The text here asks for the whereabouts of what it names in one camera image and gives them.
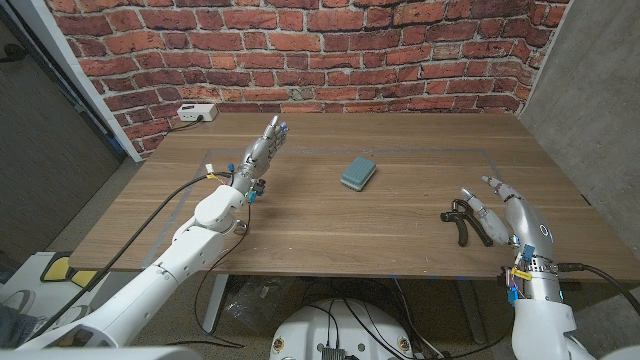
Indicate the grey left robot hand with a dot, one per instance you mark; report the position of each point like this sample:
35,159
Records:
260,152

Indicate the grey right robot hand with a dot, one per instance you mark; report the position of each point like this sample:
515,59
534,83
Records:
530,230

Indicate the black grip strengthener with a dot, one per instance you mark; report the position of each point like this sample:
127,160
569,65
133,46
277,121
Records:
462,227

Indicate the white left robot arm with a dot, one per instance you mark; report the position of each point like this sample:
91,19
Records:
165,270

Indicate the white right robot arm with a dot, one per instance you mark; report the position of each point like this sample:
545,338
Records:
542,325

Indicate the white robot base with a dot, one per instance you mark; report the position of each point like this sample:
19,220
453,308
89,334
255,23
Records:
300,335

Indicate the teal ribbed sponge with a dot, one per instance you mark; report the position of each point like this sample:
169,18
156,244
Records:
358,172

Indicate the white power strip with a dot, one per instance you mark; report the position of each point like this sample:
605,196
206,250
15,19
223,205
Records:
196,112

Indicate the clear plastic bag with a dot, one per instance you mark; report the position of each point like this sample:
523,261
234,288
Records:
255,305

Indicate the yellow black foot pedal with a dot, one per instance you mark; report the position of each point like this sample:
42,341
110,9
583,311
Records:
59,269

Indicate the grey white sneaker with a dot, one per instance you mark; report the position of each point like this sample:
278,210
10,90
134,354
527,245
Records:
75,315

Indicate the white robot torso cover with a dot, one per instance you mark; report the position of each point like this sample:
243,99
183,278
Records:
100,354

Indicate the person's leg in jeans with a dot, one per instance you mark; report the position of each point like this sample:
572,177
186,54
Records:
15,327

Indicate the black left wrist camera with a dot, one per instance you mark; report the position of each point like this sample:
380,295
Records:
257,190

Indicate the brick wall print backdrop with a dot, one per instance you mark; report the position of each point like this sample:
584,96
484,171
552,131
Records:
310,55

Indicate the white door frame post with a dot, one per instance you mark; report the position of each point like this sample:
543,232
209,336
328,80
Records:
75,70

